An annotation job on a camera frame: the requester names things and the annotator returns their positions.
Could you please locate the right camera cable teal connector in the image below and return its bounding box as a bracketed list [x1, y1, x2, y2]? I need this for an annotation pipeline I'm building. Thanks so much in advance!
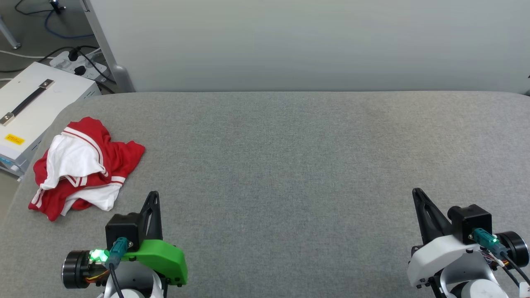
[469, 228, 530, 286]

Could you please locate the blue cable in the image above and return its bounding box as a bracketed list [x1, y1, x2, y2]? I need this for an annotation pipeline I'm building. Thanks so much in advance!
[44, 8, 96, 40]

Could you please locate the grey metal leg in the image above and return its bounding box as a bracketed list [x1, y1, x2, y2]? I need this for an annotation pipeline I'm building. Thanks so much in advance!
[0, 16, 22, 50]

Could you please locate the left camera cable teal connector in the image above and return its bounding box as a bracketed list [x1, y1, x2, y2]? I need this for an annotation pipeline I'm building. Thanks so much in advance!
[104, 237, 130, 298]

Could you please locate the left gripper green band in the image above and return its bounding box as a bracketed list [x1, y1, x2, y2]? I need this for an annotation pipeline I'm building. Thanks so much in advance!
[62, 191, 188, 289]

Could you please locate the camera cable teal connector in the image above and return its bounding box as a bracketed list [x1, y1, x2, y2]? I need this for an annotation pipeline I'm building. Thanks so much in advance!
[469, 228, 530, 286]
[104, 237, 130, 298]

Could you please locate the red and white basketball jersey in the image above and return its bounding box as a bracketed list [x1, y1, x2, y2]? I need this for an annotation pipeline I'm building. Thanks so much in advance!
[28, 117, 146, 222]

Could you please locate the white equipment box black handle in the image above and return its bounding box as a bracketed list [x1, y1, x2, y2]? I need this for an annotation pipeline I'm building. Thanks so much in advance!
[0, 62, 102, 181]

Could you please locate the white cable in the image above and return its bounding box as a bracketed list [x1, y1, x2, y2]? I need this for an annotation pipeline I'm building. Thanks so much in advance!
[0, 50, 52, 60]

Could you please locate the grey fabric sofa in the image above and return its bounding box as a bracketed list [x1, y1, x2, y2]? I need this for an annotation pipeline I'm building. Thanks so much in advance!
[0, 91, 530, 298]

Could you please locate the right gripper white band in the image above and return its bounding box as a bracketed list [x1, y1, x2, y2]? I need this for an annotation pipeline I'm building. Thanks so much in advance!
[407, 188, 530, 288]

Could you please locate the white power strip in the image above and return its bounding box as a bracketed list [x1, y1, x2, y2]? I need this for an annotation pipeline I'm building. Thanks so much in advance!
[49, 49, 108, 82]

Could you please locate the grey metal frame post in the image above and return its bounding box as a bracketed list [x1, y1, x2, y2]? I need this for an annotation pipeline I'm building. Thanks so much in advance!
[82, 0, 136, 93]

